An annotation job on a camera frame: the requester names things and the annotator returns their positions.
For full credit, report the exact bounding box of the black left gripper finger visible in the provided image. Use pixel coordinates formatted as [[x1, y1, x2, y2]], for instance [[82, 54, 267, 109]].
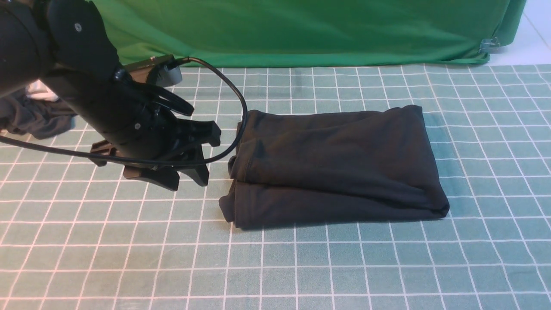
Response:
[[174, 120, 222, 186]]

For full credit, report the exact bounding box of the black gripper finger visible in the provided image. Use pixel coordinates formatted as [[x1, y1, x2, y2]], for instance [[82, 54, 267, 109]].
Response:
[[90, 140, 180, 192]]

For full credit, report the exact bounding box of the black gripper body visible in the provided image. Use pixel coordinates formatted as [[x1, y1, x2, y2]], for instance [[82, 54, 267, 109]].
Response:
[[43, 69, 186, 165]]

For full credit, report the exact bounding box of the gray long-sleeved shirt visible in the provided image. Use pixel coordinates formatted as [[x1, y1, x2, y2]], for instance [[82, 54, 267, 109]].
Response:
[[219, 105, 449, 228]]

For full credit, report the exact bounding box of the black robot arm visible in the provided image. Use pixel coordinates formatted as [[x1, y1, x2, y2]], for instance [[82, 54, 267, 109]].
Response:
[[1, 0, 222, 192]]

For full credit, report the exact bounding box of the crumpled dark gray garment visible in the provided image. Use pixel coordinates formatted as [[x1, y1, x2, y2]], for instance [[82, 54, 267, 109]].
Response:
[[0, 90, 77, 140]]

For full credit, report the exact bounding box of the checkered green tablecloth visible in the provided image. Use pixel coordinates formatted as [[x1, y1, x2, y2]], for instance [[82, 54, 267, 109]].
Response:
[[0, 65, 551, 310]]

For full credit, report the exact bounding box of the crumpled white garment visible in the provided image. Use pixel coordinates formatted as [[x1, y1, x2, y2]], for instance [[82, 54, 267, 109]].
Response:
[[25, 80, 59, 102]]

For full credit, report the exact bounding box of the green backdrop cloth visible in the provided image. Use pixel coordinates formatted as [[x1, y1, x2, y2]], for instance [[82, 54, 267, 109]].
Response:
[[94, 0, 526, 68]]

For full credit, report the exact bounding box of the metal binder clip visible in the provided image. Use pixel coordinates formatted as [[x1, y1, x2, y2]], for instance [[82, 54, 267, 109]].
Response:
[[478, 37, 501, 53]]

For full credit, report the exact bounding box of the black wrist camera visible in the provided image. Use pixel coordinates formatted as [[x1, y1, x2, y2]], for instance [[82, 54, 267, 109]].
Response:
[[124, 55, 183, 87]]

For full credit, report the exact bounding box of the black cable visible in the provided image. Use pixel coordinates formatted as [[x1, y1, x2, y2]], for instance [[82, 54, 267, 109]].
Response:
[[0, 57, 249, 168]]

